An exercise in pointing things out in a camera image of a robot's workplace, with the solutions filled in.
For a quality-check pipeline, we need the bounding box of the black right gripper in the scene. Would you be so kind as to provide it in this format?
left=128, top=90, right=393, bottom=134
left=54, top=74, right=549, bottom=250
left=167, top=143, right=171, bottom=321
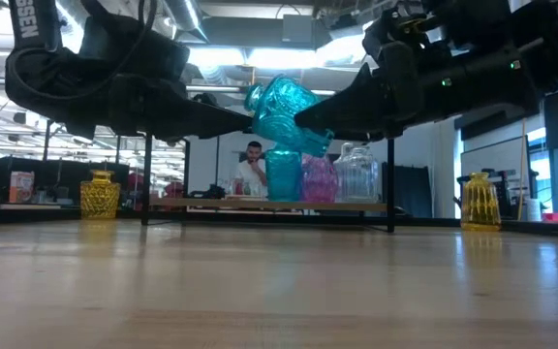
left=294, top=41, right=540, bottom=142

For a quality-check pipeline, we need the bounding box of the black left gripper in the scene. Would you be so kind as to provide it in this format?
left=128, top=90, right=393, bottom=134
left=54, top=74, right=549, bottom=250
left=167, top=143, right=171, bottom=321
left=65, top=72, right=255, bottom=143

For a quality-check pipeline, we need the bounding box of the clear flat-shouldered ribbed vase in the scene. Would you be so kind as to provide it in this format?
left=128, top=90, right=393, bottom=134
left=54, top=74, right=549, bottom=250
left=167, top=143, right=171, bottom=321
left=342, top=144, right=381, bottom=204

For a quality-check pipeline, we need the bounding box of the teal textured urn-shaped vase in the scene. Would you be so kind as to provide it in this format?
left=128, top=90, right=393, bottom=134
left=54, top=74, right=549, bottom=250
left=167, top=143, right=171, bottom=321
left=243, top=73, right=336, bottom=159

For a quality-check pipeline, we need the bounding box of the purple flat-shouldered ribbed vase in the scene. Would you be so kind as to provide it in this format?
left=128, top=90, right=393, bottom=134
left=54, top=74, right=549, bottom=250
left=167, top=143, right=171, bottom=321
left=300, top=152, right=339, bottom=204

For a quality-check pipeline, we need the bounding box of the teal diamond-pattern square vase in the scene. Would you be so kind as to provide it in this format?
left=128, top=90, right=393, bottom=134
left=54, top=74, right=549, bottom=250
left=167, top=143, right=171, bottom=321
left=263, top=144, right=304, bottom=203

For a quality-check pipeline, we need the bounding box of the yellow ribbed urn-shaped vase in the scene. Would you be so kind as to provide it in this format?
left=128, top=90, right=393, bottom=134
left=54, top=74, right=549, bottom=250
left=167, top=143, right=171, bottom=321
left=460, top=171, right=503, bottom=233

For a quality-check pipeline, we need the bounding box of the long ceiling light strip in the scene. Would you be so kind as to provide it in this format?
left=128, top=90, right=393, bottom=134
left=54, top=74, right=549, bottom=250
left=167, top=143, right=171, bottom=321
left=0, top=76, right=338, bottom=98

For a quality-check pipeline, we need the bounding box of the red chair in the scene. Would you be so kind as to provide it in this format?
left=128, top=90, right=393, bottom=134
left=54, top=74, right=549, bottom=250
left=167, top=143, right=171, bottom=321
left=162, top=181, right=187, bottom=199
left=128, top=172, right=143, bottom=205

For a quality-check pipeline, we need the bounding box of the person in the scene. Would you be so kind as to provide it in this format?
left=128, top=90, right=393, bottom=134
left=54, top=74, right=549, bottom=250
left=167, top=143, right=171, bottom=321
left=233, top=140, right=269, bottom=199

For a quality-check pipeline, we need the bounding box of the grey ceiling box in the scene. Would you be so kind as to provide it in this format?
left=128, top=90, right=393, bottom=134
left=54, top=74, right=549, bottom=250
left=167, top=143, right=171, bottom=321
left=282, top=14, right=317, bottom=46

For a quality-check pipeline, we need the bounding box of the dark blue board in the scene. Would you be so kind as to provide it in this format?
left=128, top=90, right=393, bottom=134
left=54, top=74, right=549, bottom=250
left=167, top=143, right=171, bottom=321
left=379, top=163, right=434, bottom=219

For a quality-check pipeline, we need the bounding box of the yellow diamond-pattern squat vase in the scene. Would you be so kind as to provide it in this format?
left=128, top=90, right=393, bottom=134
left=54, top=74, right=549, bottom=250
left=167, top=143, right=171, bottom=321
left=79, top=169, right=122, bottom=221

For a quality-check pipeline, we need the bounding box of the black desk partition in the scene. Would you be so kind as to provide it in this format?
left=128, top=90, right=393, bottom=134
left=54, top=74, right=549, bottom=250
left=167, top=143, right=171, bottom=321
left=0, top=157, right=131, bottom=205

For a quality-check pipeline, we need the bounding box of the white board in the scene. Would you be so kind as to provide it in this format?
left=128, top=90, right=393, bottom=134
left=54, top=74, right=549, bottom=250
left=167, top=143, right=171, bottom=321
left=459, top=135, right=531, bottom=195

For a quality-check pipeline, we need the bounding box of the orange box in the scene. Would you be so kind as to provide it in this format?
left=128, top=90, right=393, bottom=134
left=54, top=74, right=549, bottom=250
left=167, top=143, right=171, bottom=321
left=8, top=170, right=36, bottom=204

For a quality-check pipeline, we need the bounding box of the white paper roll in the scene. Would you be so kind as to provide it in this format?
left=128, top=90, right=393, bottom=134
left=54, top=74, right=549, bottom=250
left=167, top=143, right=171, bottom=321
left=525, top=198, right=543, bottom=223

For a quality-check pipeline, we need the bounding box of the black background rig frame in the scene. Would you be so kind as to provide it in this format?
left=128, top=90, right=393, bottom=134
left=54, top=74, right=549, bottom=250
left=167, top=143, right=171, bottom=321
left=42, top=119, right=123, bottom=169
left=214, top=137, right=222, bottom=188

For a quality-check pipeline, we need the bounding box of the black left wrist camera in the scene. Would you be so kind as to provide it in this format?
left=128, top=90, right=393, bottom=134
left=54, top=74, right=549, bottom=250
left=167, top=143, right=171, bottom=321
left=80, top=9, right=192, bottom=86

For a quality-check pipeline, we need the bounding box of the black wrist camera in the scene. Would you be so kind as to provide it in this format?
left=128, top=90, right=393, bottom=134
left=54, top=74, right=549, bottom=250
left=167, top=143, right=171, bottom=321
left=361, top=0, right=459, bottom=54
left=80, top=9, right=192, bottom=86

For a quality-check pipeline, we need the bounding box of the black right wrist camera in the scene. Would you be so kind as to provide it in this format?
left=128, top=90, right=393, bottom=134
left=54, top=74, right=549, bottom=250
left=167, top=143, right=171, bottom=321
left=361, top=0, right=459, bottom=54

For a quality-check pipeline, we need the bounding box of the black frame wooden shelf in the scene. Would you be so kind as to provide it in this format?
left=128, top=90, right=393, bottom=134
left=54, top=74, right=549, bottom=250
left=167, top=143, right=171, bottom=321
left=140, top=133, right=397, bottom=234

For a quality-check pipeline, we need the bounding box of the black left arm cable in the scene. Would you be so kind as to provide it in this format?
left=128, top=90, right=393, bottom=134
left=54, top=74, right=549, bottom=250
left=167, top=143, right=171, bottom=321
left=5, top=0, right=160, bottom=103

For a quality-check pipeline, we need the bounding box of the silver spiral ceiling duct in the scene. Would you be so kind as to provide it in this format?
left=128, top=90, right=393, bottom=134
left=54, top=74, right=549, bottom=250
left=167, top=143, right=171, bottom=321
left=162, top=0, right=210, bottom=43

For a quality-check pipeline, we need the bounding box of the yellow hanging cord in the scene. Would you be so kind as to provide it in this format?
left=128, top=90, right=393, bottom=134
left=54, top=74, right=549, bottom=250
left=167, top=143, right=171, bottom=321
left=516, top=118, right=528, bottom=222

